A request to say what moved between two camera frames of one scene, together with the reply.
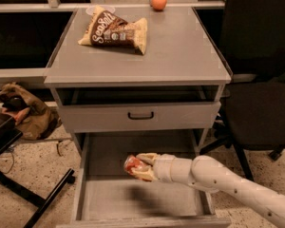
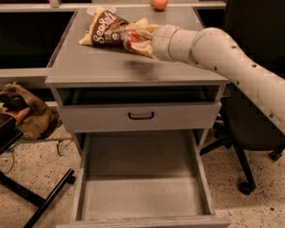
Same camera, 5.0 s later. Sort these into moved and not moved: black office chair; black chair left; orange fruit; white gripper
Moved: white gripper
Not moved: black office chair; orange fruit; black chair left
